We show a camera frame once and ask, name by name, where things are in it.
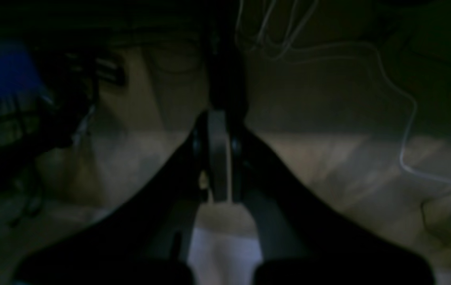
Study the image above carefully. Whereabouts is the blue box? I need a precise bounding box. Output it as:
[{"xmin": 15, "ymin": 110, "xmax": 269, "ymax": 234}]
[{"xmin": 0, "ymin": 41, "xmax": 48, "ymax": 99}]

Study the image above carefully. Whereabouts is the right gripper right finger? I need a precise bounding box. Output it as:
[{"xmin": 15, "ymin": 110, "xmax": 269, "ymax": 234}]
[{"xmin": 231, "ymin": 123, "xmax": 436, "ymax": 285}]

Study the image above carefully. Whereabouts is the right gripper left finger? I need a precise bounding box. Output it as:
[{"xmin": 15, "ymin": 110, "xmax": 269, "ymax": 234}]
[{"xmin": 13, "ymin": 111, "xmax": 230, "ymax": 285}]

